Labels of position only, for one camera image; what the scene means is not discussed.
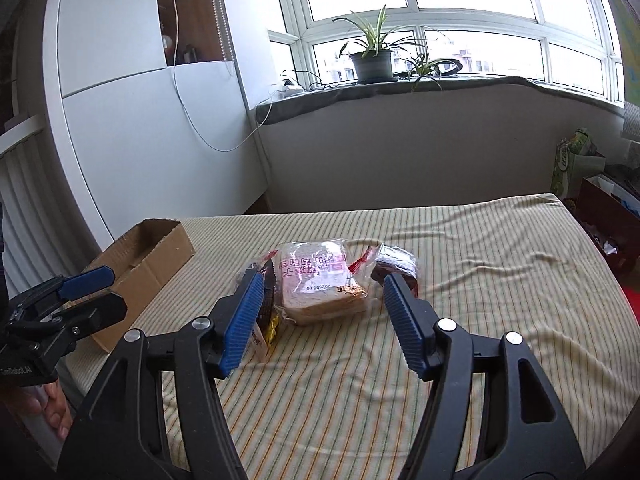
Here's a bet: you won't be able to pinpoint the white framed window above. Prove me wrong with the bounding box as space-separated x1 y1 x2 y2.
267 0 626 106

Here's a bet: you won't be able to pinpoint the brown cardboard box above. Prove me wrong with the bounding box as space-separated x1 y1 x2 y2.
82 218 196 353

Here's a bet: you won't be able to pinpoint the wooden open shelf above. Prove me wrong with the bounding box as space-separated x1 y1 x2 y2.
155 0 226 66

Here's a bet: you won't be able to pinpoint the striped bed sheet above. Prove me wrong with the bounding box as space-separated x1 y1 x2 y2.
65 192 640 480

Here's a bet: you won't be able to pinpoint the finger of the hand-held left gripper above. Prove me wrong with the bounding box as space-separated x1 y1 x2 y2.
52 292 127 343
10 266 116 311

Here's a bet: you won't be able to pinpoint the brown chocolate bar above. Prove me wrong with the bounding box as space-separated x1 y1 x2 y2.
242 259 281 347

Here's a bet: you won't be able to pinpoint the white wardrobe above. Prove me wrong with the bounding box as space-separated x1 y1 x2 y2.
42 0 271 256

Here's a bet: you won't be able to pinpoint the dark red box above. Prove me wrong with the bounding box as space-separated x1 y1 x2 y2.
575 174 640 271

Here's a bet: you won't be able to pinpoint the white cable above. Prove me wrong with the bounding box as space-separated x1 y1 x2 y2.
167 0 273 152

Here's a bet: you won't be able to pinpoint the green gift bag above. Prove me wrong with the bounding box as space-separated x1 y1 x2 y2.
550 128 606 200

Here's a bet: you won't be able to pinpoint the spider plant in grey pot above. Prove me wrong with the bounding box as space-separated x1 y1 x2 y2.
332 5 453 93

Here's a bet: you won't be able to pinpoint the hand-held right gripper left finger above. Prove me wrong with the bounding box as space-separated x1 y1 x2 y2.
57 272 266 480

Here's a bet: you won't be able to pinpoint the beige snack packet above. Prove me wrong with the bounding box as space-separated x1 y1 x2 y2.
250 322 271 361

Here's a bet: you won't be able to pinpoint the black cables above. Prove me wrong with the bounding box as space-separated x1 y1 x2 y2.
280 69 351 92

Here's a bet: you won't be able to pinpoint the clear bread packet pink print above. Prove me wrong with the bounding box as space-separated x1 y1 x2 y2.
276 239 369 327

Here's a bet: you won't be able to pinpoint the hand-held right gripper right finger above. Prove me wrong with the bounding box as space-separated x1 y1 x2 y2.
382 272 586 480

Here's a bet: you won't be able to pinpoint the person's left hand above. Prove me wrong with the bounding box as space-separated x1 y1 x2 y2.
27 380 77 442

